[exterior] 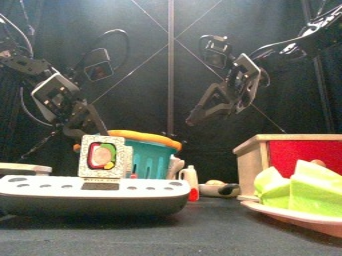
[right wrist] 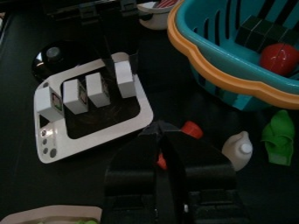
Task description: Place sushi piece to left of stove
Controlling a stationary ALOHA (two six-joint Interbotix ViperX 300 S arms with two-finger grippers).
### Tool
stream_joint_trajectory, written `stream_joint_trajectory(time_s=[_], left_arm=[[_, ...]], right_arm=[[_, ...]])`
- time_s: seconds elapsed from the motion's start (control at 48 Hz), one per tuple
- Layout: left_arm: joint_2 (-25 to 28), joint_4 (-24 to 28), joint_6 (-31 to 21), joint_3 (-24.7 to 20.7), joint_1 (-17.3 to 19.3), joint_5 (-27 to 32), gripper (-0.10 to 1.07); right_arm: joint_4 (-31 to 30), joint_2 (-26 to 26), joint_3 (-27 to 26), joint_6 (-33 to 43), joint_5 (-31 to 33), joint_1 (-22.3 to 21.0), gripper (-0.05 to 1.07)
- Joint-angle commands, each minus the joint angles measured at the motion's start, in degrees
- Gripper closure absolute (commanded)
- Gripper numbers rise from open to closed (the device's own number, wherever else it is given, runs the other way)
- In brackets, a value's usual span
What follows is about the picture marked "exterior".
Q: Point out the toy sushi roll piece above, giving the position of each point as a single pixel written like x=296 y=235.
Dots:
x=103 y=156

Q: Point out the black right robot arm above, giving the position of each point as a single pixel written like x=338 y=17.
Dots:
x=312 y=33

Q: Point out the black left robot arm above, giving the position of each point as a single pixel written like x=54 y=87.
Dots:
x=22 y=63

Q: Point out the grey flat toy lid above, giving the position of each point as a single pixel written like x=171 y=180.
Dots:
x=22 y=168

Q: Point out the white toy utensil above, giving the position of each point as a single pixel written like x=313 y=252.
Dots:
x=175 y=166

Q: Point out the teal basket with orange rim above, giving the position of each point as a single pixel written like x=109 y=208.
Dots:
x=154 y=156

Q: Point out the white toy bottle red base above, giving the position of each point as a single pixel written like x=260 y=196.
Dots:
x=190 y=176

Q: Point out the grey plastic tray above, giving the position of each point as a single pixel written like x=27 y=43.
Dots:
x=89 y=196

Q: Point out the wooden box with red panel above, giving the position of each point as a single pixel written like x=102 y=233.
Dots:
x=294 y=150

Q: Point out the white black toy item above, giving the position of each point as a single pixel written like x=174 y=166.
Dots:
x=218 y=189

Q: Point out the small green toy wedge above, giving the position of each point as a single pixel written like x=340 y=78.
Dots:
x=272 y=186

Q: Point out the large green toy wedge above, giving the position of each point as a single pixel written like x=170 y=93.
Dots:
x=318 y=190

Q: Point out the pink plate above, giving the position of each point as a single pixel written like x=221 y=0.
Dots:
x=308 y=221

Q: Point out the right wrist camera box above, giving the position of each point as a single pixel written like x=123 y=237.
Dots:
x=216 y=50

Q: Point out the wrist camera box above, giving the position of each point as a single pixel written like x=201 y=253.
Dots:
x=216 y=50
x=99 y=65

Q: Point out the grey vertical frame pole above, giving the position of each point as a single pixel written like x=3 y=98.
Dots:
x=170 y=66

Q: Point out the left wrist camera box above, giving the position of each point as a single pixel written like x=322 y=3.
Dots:
x=99 y=65

